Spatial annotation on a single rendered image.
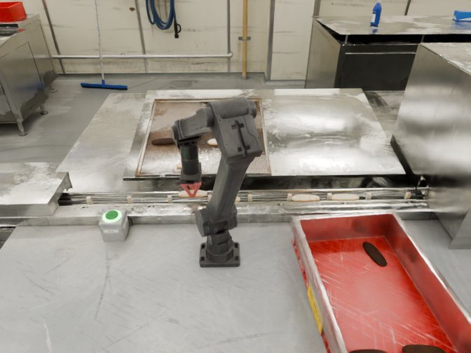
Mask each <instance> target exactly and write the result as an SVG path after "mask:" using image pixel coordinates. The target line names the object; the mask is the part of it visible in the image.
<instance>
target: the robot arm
mask: <svg viewBox="0 0 471 353"><path fill-rule="evenodd" d="M256 116H257V108H256V105H255V103H254V101H253V100H252V99H250V100H247V99H246V98H245V97H236V98H232V99H224V100H219V101H215V102H208V103H207V106H206V107H205V108H201V109H199V110H197V111H196V113H195V114H193V115H192V116H189V117H187V118H183V119H180V120H176V121H175V122H174V125H173V126H171V132H172V138H173V140H174V142H175V143H176V145H177V148H178V149H179V150H180V153H181V161H182V169H181V174H180V178H179V180H180V186H181V187H182V188H183V189H184V190H185V191H186V192H187V194H188V195H189V197H190V198H194V197H195V196H196V193H197V192H198V189H199V188H200V185H201V177H202V168H201V166H202V164H201V162H199V157H198V142H197V141H198V140H201V139H202V135H203V134H207V133H210V132H212V133H213V135H214V138H215V140H216V142H217V145H218V147H219V150H220V151H221V159H220V162H219V167H218V171H217V176H216V179H215V183H214V188H213V192H212V196H211V198H210V201H209V202H208V203H207V205H206V208H203V209H199V210H198V211H196V212H195V218H196V224H197V227H198V231H199V233H200V235H201V237H206V236H207V241H206V242H203V243H201V244H200V258H199V265H200V267H201V268H226V267H239V266H240V244H239V242H234V241H233V240H232V236H231V235H230V233H229V230H231V229H234V228H236V227H237V225H238V220H237V214H238V210H237V207H236V205H235V201H236V198H237V195H238V192H239V190H240V187H241V184H242V182H243V179H244V177H245V173H246V171H247V168H248V167H249V166H250V163H251V162H252V161H253V160H254V159H255V158H256V157H260V156H261V154H262V151H263V149H262V146H261V142H260V138H259V134H258V132H257V127H256V125H255V122H254V118H256ZM233 127H235V129H233ZM187 186H189V188H190V189H191V190H194V192H193V194H191V192H190V191H189V189H188V188H187Z"/></svg>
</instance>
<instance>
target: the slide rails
mask: <svg viewBox="0 0 471 353"><path fill-rule="evenodd" d="M410 193H411V197H415V196H422V194H423V193H422V192H410ZM335 194H354V195H357V196H358V197H359V198H365V197H366V196H367V193H332V195H335ZM295 195H316V196H318V197H319V198H326V197H327V193H302V194H292V196H295ZM405 195H406V192H397V193H371V196H372V197H405ZM237 196H238V197H239V198H240V199H248V195H237ZM287 196H288V194H254V195H252V199H273V198H287ZM127 197H128V196H110V197H91V199H92V201H128V200H127ZM131 197H132V200H168V195H158V196H131ZM86 198H87V197H61V198H59V200H58V202H85V201H87V200H86ZM172 200H208V195H206V196H205V197H201V198H183V197H180V196H178V195H172ZM380 200H424V199H380ZM329 201H335V200H318V201H316V202H329ZM356 201H377V200H356ZM240 202H295V201H293V200H287V201H240ZM190 203H208V202H147V203H99V204H59V205H143V204H190Z"/></svg>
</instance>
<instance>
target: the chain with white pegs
mask: <svg viewBox="0 0 471 353"><path fill-rule="evenodd" d="M211 196H212V195H208V201H203V202H209V201H210V198H211ZM410 197H411V193H410V192H406V195H405V197H404V198H388V199H424V198H410ZM381 199H387V198H381ZM86 200H87V203H58V204H99V203H101V202H95V203H93V201H92V199H91V197H87V198H86ZM127 200H128V202H110V203H147V202H132V197H131V196H128V197H127ZM287 200H292V194H291V193H288V196H287ZM287 200H252V194H248V200H246V201H287ZM326 200H332V194H331V193H328V194H327V199H326ZM358 200H380V198H375V199H371V193H367V196H366V198H365V199H358ZM168 202H173V201H172V196H171V195H169V196H168ZM187 202H195V201H187Z"/></svg>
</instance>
